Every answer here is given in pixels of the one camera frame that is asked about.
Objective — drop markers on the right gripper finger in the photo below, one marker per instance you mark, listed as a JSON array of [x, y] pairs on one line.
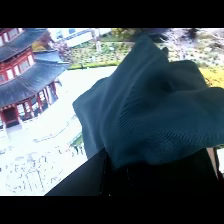
[[86, 180]]

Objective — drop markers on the black garment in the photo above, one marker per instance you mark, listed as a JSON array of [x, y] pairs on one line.
[[156, 113]]

